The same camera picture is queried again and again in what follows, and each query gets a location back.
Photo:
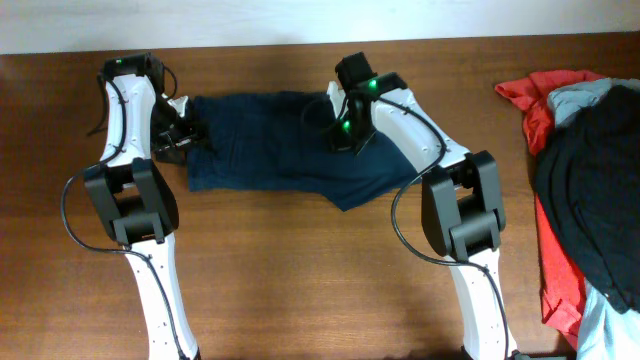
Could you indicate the grey garment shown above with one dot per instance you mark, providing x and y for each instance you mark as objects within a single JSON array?
[{"x": 567, "y": 101}]

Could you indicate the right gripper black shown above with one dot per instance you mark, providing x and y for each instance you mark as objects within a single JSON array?
[{"x": 341, "y": 143}]

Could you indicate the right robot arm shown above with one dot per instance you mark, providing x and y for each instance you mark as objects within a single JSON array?
[{"x": 462, "y": 210}]

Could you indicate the navy blue shorts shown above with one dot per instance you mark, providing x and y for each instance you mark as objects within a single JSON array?
[{"x": 272, "y": 142}]

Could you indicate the white garment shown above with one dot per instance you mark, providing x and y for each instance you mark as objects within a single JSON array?
[{"x": 605, "y": 334}]

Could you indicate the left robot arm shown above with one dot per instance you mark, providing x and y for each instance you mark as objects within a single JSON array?
[{"x": 134, "y": 203}]

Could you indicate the red garment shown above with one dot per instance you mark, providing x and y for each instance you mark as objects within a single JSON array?
[{"x": 563, "y": 293}]

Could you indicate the black garment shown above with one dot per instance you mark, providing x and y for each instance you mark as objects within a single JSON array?
[{"x": 587, "y": 181}]

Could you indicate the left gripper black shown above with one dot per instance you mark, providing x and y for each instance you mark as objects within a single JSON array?
[{"x": 193, "y": 135}]

